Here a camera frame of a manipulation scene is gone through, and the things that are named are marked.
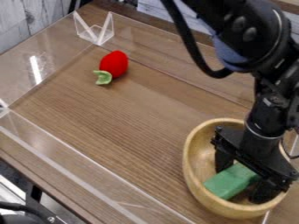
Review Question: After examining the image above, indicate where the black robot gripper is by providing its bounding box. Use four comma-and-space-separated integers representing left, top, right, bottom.
211, 122, 299, 204

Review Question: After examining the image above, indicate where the green rectangular block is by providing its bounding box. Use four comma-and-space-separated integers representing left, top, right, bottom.
203, 163, 260, 200

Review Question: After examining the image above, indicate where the brown wooden bowl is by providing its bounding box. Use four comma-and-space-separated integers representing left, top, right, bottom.
182, 118, 286, 220

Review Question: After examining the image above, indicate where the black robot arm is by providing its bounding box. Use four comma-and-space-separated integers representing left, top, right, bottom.
183, 0, 299, 204

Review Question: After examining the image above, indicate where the red plush strawberry toy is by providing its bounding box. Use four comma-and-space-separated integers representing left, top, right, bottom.
93, 51, 128, 85

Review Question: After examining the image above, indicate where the black table leg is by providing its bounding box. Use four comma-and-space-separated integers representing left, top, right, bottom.
25, 185, 43, 212

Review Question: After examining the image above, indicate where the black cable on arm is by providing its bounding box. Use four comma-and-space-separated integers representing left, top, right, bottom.
160, 0, 235, 80

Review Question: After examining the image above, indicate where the clear acrylic tray wall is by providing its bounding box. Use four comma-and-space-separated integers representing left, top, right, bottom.
0, 10, 299, 224

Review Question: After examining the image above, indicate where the clear acrylic corner bracket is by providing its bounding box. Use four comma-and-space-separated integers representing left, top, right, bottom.
72, 12, 115, 46

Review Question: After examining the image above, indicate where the black cable under table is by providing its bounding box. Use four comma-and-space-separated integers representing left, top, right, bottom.
0, 200, 52, 224

